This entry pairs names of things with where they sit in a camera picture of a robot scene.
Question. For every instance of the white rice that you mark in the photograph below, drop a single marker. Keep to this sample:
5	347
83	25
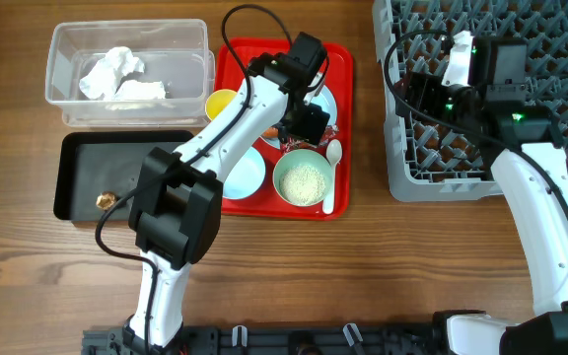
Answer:
303	185

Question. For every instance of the grey dishwasher rack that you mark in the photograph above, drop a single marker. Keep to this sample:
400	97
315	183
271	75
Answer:
432	163

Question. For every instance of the yellow plastic cup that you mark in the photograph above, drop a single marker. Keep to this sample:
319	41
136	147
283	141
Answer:
217	101

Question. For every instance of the white tissue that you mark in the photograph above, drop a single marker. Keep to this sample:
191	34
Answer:
133	90
102	82

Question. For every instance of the orange carrot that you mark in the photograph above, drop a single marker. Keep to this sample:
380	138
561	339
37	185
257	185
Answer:
271	132

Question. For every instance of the clear plastic waste bin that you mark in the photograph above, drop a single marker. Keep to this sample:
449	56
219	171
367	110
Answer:
175	52

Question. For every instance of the light blue bowl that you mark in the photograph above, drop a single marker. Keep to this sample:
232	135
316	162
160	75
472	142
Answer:
246	177

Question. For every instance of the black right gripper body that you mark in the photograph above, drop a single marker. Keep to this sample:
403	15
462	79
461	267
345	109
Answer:
449	105

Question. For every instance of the red snack wrapper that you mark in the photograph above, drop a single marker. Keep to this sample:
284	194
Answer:
293	144

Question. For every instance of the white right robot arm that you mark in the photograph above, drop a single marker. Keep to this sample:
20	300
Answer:
482	95

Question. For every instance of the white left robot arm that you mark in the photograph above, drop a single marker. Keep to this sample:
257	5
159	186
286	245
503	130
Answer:
177	203

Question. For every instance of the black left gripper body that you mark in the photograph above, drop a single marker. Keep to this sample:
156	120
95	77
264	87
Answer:
305	121

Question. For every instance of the brown food scrap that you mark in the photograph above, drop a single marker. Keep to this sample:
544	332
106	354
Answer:
106	200

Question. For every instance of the red plastic tray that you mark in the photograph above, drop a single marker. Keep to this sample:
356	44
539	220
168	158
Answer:
339	79

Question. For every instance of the light blue plate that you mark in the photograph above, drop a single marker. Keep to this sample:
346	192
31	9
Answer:
321	96

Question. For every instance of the white plastic spoon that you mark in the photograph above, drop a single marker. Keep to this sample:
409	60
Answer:
333	154

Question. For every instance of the green bowl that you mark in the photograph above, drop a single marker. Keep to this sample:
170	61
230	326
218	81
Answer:
301	157

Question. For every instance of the black waste tray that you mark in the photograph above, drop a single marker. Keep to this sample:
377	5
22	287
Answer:
93	163

